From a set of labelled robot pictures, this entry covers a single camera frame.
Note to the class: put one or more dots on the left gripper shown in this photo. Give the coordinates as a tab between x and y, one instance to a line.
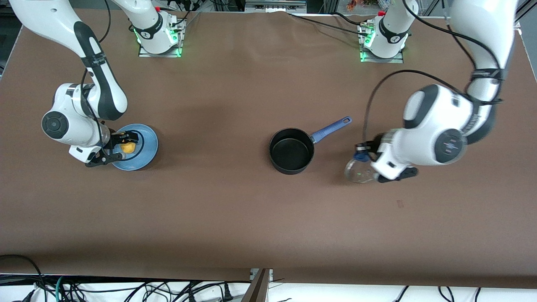
374	147

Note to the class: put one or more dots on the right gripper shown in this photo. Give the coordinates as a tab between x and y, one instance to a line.
116	139

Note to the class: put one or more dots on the yellow potato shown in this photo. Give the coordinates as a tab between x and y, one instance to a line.
128	148

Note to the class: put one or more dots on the glass lid with blue knob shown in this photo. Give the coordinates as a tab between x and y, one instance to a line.
356	172

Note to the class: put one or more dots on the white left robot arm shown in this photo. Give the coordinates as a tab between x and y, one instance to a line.
436	117

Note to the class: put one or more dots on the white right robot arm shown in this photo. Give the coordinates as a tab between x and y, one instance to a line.
100	84

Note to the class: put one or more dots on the blue round plate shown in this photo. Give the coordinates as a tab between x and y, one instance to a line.
147	147

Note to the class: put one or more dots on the brown table cover sheet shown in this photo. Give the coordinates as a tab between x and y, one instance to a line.
251	209

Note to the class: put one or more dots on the grey metal box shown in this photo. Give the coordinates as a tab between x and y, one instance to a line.
275	5

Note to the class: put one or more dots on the brown angled beam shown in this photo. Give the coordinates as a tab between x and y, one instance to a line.
256	289

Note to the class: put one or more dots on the black power plug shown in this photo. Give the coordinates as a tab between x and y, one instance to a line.
228	293

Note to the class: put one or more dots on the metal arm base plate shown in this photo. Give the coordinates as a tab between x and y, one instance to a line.
394	61
168	54

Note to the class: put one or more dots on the aluminium corner bracket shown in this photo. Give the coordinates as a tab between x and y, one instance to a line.
518	24

